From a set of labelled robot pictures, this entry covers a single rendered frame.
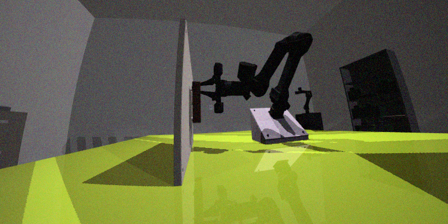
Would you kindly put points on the dark red rectangular frame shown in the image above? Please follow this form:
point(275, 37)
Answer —
point(196, 102)

